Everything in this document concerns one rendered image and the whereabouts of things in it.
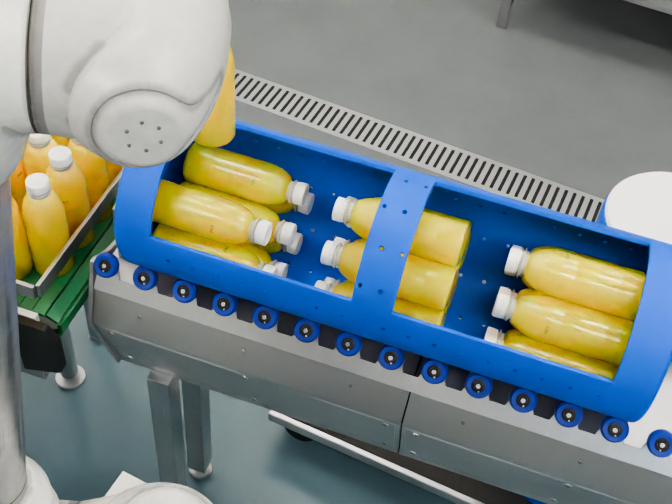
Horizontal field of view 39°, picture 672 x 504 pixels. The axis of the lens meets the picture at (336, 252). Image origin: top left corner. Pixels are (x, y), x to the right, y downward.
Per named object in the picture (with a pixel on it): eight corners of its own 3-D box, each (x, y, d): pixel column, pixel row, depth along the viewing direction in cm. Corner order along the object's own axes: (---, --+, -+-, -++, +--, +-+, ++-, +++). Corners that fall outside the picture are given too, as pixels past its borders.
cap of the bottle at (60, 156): (50, 152, 167) (49, 145, 165) (73, 152, 167) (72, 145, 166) (48, 168, 164) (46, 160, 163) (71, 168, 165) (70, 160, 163)
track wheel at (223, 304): (234, 290, 162) (238, 288, 164) (209, 291, 163) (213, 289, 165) (236, 316, 163) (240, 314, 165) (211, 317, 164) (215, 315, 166)
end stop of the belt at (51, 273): (41, 297, 164) (39, 286, 161) (37, 296, 164) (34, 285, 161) (147, 153, 190) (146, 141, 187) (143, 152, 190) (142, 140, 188)
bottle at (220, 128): (239, 146, 149) (238, 41, 135) (193, 152, 148) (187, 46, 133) (231, 116, 154) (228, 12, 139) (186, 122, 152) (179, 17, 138)
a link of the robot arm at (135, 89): (239, -71, 74) (58, -94, 72) (230, 71, 61) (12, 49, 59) (227, 68, 83) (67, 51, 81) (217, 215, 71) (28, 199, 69)
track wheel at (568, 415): (582, 401, 152) (582, 398, 154) (553, 402, 153) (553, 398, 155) (583, 429, 153) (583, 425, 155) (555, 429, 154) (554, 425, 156)
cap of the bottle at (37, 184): (37, 199, 159) (35, 191, 158) (21, 188, 161) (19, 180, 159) (55, 187, 161) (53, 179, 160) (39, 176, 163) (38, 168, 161)
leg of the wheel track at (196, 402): (206, 483, 247) (198, 336, 200) (185, 475, 248) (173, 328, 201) (215, 464, 251) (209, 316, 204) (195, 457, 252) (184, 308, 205)
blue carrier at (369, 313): (622, 456, 152) (683, 356, 130) (122, 294, 166) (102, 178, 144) (644, 321, 169) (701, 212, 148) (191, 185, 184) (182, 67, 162)
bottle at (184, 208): (160, 170, 160) (270, 203, 157) (157, 207, 164) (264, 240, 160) (140, 187, 154) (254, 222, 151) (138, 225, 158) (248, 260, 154)
